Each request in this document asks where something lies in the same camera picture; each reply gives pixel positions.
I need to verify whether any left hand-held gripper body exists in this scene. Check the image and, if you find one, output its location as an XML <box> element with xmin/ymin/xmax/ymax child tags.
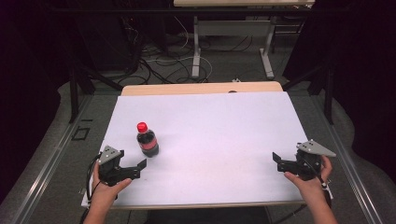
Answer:
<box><xmin>98</xmin><ymin>145</ymin><xmax>125</xmax><ymax>187</ymax></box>

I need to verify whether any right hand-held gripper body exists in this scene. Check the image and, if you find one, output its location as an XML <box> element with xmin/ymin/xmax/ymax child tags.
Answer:
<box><xmin>295</xmin><ymin>139</ymin><xmax>337</xmax><ymax>181</ymax></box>

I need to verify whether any dark cola bottle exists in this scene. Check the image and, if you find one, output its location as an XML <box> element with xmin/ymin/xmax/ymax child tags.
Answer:
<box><xmin>135</xmin><ymin>130</ymin><xmax>160</xmax><ymax>159</ymax></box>

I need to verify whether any person's right hand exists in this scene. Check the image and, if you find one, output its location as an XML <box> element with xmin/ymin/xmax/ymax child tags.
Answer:
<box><xmin>283</xmin><ymin>155</ymin><xmax>333</xmax><ymax>195</ymax></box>

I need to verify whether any person's left hand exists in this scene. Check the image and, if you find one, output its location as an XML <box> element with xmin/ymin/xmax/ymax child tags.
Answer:
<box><xmin>92</xmin><ymin>161</ymin><xmax>134</xmax><ymax>203</ymax></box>

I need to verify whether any black metal stand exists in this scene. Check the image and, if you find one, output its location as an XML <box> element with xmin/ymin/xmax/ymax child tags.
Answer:
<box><xmin>281</xmin><ymin>63</ymin><xmax>335</xmax><ymax>125</ymax></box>
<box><xmin>68</xmin><ymin>66</ymin><xmax>124</xmax><ymax>124</ymax></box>

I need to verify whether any black curtain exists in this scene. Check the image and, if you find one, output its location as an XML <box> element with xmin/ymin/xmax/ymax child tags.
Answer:
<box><xmin>283</xmin><ymin>0</ymin><xmax>396</xmax><ymax>183</ymax></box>
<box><xmin>0</xmin><ymin>0</ymin><xmax>78</xmax><ymax>202</ymax></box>

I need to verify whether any white metal-legged desk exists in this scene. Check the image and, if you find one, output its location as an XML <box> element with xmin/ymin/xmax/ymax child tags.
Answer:
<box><xmin>173</xmin><ymin>0</ymin><xmax>316</xmax><ymax>80</ymax></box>

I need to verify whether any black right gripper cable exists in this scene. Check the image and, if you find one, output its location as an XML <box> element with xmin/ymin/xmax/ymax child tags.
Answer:
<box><xmin>303</xmin><ymin>157</ymin><xmax>332</xmax><ymax>208</ymax></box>

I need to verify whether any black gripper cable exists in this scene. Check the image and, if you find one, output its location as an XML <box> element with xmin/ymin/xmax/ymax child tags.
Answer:
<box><xmin>303</xmin><ymin>157</ymin><xmax>332</xmax><ymax>208</ymax></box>
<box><xmin>85</xmin><ymin>153</ymin><xmax>105</xmax><ymax>203</ymax></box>

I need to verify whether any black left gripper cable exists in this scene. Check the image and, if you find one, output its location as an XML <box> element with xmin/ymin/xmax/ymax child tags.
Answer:
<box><xmin>85</xmin><ymin>153</ymin><xmax>105</xmax><ymax>203</ymax></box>

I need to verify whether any aluminium floor rail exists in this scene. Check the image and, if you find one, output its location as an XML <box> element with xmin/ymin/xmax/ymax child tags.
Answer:
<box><xmin>10</xmin><ymin>92</ymin><xmax>94</xmax><ymax>224</ymax></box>
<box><xmin>311</xmin><ymin>95</ymin><xmax>385</xmax><ymax>224</ymax></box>

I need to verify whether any tangle of black floor cables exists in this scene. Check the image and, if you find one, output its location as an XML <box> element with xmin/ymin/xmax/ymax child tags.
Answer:
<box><xmin>122</xmin><ymin>18</ymin><xmax>255</xmax><ymax>86</ymax></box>

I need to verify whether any white floor cable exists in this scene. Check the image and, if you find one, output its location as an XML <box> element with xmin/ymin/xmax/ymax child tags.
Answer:
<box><xmin>146</xmin><ymin>15</ymin><xmax>213</xmax><ymax>82</ymax></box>

